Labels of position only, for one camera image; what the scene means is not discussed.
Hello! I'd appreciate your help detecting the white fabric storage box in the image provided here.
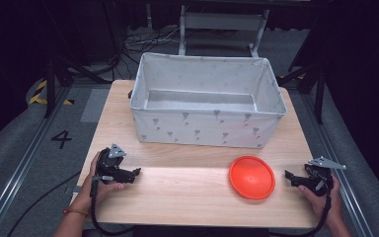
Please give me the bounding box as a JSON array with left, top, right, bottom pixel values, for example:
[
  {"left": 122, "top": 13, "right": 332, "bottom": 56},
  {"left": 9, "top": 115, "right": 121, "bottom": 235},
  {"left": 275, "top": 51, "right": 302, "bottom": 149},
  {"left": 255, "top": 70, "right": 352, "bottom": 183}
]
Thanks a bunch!
[{"left": 128, "top": 51, "right": 288, "bottom": 150}]

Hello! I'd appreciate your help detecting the black tripod stand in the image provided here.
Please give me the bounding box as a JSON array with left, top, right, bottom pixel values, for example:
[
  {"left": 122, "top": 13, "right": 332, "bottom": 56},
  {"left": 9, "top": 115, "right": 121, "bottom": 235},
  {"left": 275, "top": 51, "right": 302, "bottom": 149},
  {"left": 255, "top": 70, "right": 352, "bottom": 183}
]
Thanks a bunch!
[
  {"left": 42, "top": 0, "right": 114, "bottom": 119},
  {"left": 276, "top": 0, "right": 328, "bottom": 125}
]

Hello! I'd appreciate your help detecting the person's left hand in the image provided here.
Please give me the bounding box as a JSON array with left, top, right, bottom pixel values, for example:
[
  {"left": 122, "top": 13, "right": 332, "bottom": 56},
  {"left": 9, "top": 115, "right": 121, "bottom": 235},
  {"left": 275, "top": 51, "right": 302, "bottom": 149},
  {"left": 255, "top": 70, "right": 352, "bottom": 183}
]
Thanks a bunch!
[{"left": 75, "top": 150, "right": 126, "bottom": 212}]

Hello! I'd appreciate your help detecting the red and gold bracelet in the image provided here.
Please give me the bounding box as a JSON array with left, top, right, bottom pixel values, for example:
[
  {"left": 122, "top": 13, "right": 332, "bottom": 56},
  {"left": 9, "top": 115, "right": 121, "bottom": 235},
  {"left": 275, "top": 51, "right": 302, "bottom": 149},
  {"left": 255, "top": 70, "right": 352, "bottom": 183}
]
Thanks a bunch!
[{"left": 61, "top": 207, "right": 90, "bottom": 218}]

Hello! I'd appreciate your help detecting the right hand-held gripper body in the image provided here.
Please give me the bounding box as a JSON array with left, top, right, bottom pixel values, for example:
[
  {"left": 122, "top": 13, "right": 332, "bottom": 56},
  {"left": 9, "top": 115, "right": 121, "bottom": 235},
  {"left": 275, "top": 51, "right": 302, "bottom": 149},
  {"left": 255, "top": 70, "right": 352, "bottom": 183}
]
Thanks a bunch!
[{"left": 304, "top": 155, "right": 347, "bottom": 198}]

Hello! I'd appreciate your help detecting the person's right hand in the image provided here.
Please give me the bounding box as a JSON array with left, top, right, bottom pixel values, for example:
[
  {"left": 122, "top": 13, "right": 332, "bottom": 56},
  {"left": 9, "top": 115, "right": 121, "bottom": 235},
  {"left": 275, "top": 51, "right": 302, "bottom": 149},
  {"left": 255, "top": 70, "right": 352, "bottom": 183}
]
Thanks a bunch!
[{"left": 297, "top": 174, "right": 343, "bottom": 225}]

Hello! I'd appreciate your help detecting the bundle of floor cables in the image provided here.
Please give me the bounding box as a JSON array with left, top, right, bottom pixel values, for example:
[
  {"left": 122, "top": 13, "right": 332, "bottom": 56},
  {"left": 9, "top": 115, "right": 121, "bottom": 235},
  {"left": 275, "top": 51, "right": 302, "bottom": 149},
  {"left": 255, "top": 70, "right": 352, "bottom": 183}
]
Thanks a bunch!
[{"left": 120, "top": 25, "right": 183, "bottom": 68}]

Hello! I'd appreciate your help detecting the thick black gripper cable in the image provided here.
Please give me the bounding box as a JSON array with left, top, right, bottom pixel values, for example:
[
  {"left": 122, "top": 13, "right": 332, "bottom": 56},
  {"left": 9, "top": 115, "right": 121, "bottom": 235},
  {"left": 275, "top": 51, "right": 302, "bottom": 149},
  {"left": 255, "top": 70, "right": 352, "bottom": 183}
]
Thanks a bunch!
[
  {"left": 89, "top": 175, "right": 136, "bottom": 237},
  {"left": 268, "top": 177, "right": 334, "bottom": 237}
]

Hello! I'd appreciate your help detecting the yellow black hazard tape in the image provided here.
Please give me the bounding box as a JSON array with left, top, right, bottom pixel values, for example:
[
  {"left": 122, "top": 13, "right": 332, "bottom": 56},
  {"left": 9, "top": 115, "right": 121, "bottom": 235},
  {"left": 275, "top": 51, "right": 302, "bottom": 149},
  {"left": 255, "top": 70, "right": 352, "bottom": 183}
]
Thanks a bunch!
[{"left": 28, "top": 79, "right": 76, "bottom": 107}]

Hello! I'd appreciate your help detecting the thin black floor cable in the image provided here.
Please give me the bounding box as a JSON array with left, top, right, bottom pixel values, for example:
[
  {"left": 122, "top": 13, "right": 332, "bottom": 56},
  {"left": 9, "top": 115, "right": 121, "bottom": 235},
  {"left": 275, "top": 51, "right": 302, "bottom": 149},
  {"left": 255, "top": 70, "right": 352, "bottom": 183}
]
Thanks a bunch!
[{"left": 5, "top": 170, "right": 82, "bottom": 237}]

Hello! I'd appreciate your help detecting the orange round plate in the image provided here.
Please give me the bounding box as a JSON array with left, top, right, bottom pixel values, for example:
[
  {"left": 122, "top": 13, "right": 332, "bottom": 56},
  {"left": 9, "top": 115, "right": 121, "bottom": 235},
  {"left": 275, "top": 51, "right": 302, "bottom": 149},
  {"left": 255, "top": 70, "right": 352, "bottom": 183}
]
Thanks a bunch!
[{"left": 228, "top": 155, "right": 276, "bottom": 200}]

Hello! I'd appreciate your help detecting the grey metal stand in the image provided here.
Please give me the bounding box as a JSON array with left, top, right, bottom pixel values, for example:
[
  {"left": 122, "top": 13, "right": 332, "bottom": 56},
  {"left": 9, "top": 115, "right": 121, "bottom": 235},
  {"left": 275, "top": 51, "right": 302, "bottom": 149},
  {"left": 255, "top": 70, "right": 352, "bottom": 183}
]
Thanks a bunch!
[{"left": 178, "top": 4, "right": 271, "bottom": 59}]

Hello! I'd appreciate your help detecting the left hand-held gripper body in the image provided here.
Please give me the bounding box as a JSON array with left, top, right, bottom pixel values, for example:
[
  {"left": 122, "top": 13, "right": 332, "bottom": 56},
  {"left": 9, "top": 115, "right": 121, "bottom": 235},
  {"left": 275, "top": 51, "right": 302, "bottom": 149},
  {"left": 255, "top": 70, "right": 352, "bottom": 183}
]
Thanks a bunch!
[{"left": 95, "top": 142, "right": 128, "bottom": 185}]

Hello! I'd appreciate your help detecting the aluminium floor rail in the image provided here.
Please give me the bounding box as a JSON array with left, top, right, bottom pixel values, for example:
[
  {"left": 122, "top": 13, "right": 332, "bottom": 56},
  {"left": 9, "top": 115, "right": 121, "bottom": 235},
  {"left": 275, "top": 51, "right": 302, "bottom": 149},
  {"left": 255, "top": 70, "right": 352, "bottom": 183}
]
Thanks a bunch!
[
  {"left": 0, "top": 84, "right": 77, "bottom": 237},
  {"left": 299, "top": 88, "right": 378, "bottom": 237}
]

